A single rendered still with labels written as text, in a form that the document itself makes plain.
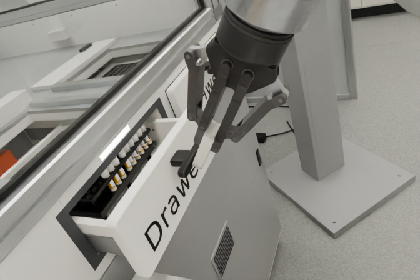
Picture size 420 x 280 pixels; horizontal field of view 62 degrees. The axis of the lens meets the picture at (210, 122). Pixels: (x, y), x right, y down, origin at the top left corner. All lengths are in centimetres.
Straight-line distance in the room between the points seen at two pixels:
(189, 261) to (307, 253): 76
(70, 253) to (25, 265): 7
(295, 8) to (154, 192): 30
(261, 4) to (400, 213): 137
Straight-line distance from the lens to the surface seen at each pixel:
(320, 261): 146
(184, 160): 50
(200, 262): 85
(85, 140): 52
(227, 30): 35
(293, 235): 155
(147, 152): 64
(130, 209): 46
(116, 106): 57
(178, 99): 70
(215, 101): 42
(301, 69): 136
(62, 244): 52
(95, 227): 51
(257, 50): 35
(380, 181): 168
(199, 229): 82
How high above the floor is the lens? 120
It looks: 30 degrees down
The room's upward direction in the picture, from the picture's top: 19 degrees counter-clockwise
